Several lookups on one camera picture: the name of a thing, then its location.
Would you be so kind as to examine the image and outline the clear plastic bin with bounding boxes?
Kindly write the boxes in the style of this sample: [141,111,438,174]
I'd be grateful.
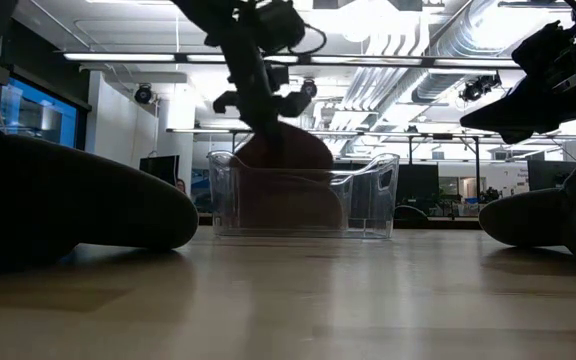
[230,167,369,232]
[206,148,401,240]

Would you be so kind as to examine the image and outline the black camera cable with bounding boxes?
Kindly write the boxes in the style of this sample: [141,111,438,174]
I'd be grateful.
[287,22,328,56]

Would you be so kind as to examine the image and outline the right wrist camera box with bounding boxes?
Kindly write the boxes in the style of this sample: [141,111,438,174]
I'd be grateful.
[511,19,576,79]

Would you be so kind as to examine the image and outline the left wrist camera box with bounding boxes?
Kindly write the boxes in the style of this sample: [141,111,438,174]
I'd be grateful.
[253,0,307,55]

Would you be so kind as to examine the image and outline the dark green fabric hat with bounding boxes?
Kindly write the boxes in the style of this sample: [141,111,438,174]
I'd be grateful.
[0,112,200,279]
[477,156,576,267]

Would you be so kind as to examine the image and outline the black monitor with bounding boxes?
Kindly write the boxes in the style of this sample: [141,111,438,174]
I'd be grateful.
[138,154,181,188]
[394,162,441,211]
[526,159,576,192]

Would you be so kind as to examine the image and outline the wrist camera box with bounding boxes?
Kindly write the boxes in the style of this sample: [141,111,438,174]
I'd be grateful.
[511,19,576,79]
[253,0,307,55]

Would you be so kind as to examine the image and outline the long ceiling light strip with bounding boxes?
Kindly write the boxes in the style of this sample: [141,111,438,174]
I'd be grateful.
[62,51,523,70]

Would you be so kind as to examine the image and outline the blue-lit window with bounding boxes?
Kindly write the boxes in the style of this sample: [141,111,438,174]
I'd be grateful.
[0,74,80,150]

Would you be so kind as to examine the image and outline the silver ventilation duct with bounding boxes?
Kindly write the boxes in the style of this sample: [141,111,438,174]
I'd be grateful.
[410,0,576,104]

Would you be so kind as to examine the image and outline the black ceiling spotlight cluster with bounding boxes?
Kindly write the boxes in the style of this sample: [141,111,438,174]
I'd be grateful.
[458,72,503,103]

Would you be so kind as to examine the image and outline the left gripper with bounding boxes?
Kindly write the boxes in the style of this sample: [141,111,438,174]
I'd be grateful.
[212,29,314,157]

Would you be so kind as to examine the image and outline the black office chair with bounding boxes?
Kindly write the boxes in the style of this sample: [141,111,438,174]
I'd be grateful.
[393,203,432,225]

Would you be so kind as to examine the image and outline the long table with black legs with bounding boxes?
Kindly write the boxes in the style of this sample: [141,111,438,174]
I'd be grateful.
[166,127,576,174]

